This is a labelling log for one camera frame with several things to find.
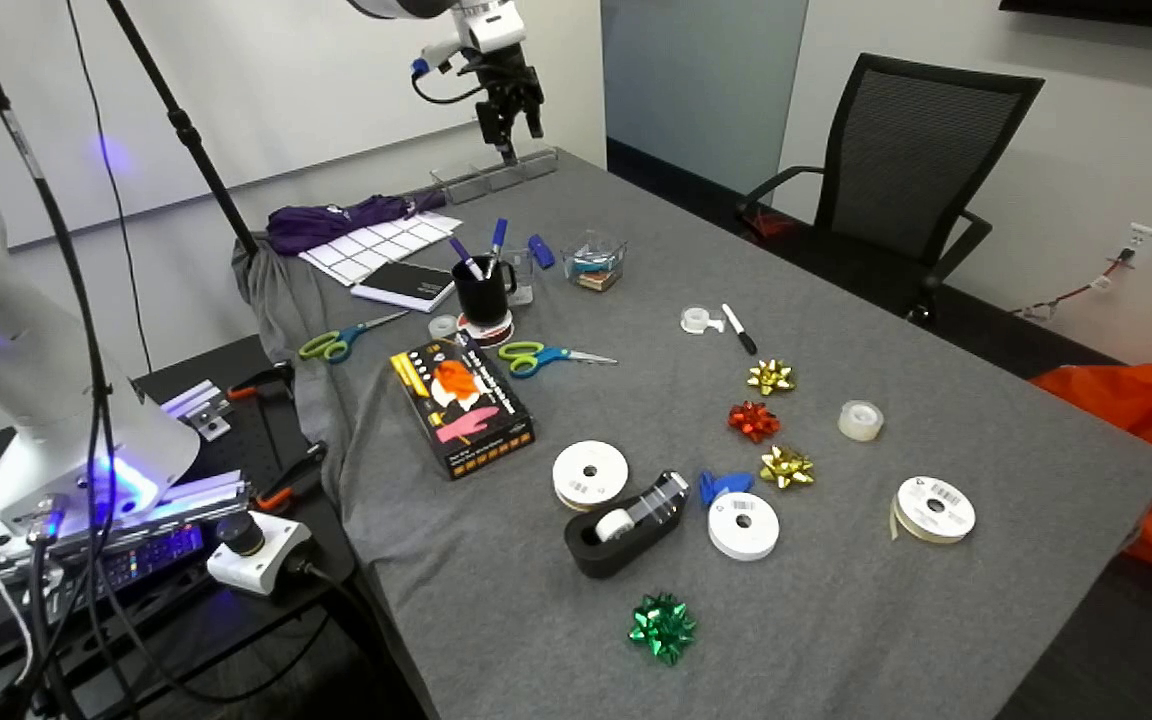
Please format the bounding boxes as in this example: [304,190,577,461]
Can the orange bean bag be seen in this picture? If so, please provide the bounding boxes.
[1031,358,1152,582]

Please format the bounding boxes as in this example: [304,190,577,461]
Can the white spool gold ribbon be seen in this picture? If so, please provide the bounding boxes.
[883,473,984,549]
[549,436,636,515]

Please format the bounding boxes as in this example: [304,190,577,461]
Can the white spool blue ribbon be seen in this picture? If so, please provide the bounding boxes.
[699,487,783,569]

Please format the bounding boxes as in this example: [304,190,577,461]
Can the grey tablecloth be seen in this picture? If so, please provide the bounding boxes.
[238,143,1152,720]

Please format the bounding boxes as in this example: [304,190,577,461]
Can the black equipment cart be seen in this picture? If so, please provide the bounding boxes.
[0,377,390,720]

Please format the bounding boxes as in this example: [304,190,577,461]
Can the purple cloth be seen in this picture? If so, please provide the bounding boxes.
[259,189,458,261]

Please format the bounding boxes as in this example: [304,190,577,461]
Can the clear three-compartment organiser tray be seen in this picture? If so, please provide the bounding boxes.
[430,143,567,208]

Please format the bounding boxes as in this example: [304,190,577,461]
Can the white power strip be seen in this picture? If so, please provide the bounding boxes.
[204,506,317,598]

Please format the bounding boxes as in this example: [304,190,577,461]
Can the black mug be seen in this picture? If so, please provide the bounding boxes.
[448,246,525,330]

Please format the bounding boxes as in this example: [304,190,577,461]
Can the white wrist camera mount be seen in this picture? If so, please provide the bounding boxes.
[459,2,529,57]

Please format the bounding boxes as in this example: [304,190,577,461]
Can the black box orange print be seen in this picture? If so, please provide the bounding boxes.
[384,335,539,483]

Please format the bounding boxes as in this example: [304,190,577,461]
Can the black white marker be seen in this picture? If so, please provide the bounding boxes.
[717,299,766,358]

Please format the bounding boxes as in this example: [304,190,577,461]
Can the green gift bow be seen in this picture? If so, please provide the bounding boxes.
[624,587,699,666]

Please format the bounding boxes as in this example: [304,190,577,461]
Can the black wall monitor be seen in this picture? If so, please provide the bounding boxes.
[996,0,1152,40]

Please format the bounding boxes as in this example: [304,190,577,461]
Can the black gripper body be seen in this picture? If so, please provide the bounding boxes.
[470,42,549,119]

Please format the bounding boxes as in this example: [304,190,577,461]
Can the gold gift bow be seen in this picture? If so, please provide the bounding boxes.
[758,438,821,496]
[739,350,802,400]

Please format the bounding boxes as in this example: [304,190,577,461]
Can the red white tape roll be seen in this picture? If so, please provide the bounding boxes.
[459,312,522,348]

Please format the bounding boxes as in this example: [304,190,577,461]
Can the black mesh office chair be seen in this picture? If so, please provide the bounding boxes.
[738,47,1047,329]

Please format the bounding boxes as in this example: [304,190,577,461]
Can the black tape dispenser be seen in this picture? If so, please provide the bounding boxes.
[560,466,697,582]

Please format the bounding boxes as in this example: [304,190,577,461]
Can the green blue handled scissors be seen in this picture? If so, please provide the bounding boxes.
[489,335,620,385]
[297,306,409,369]

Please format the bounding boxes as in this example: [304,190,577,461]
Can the black tablet with white frame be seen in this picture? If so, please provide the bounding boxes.
[348,254,459,319]

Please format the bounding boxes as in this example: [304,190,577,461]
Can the red gift bow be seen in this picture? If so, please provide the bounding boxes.
[726,395,783,449]

